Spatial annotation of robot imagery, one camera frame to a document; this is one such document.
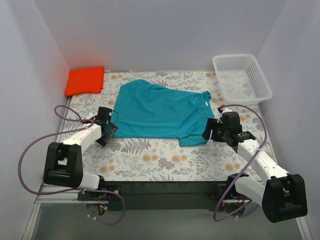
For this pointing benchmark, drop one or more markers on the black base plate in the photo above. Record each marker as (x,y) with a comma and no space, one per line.
(168,195)

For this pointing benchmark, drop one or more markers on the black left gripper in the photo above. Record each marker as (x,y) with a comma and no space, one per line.
(109,130)

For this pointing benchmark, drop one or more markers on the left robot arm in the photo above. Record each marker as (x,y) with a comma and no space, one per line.
(64,163)

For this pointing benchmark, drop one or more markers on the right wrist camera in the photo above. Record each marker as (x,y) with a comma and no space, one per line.
(230,120)

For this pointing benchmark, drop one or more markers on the teal t shirt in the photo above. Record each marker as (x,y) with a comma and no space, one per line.
(146,110)

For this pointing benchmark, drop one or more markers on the folded orange t shirt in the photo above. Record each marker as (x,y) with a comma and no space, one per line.
(88,80)

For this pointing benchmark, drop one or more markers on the white plastic basket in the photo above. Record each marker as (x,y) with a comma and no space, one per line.
(241,79)

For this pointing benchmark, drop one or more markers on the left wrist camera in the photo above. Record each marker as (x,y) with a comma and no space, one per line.
(104,114)

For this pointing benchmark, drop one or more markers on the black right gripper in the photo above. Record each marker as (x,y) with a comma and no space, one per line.
(213,130)

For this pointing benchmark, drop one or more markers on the floral patterned table mat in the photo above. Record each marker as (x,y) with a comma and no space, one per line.
(141,159)

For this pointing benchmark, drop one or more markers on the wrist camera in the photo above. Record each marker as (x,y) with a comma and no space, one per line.
(104,114)
(230,120)

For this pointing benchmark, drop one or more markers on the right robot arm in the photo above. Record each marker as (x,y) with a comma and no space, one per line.
(281,195)

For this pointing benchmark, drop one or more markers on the aluminium frame rail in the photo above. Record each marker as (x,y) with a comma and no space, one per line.
(65,197)

